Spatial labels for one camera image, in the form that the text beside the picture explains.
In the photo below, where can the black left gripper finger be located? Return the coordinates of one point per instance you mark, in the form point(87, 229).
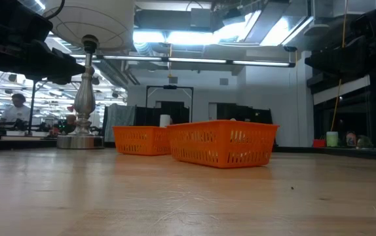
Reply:
point(64, 55)
point(50, 69)

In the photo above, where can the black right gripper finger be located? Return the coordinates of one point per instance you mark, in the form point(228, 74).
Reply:
point(338, 59)

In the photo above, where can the orange plastic basket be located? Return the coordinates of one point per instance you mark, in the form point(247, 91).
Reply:
point(222, 144)
point(139, 141)

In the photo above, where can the black pole stand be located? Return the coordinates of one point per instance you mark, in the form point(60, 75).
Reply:
point(31, 105)

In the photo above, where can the silver lamp white shade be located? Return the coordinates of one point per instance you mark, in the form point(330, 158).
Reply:
point(84, 98)

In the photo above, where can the person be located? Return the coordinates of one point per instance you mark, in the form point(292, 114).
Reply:
point(17, 112)
point(70, 120)

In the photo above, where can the pale green plastic cup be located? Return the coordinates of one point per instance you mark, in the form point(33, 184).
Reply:
point(332, 139)

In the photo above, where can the small labelled bottle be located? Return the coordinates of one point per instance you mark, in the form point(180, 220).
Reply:
point(350, 139)

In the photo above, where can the long workbench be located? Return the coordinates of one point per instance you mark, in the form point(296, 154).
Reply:
point(17, 145)

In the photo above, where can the grey cloth cover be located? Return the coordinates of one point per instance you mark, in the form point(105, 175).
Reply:
point(120, 116)

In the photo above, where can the small red container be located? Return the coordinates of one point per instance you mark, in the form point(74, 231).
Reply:
point(319, 143)

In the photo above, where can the black cabinets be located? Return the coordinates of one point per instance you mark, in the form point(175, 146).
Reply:
point(243, 113)

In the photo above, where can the white paper roll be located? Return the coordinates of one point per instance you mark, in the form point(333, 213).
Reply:
point(165, 120)

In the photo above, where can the long ceiling light fixture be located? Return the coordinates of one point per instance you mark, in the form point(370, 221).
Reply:
point(194, 60)

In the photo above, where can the white ceiling duct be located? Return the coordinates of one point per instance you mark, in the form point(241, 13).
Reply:
point(338, 8)

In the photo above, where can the black background rig frame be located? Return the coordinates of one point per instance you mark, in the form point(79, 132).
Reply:
point(170, 87)

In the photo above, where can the grey square wall vent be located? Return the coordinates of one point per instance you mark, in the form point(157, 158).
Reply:
point(173, 80)
point(224, 81)

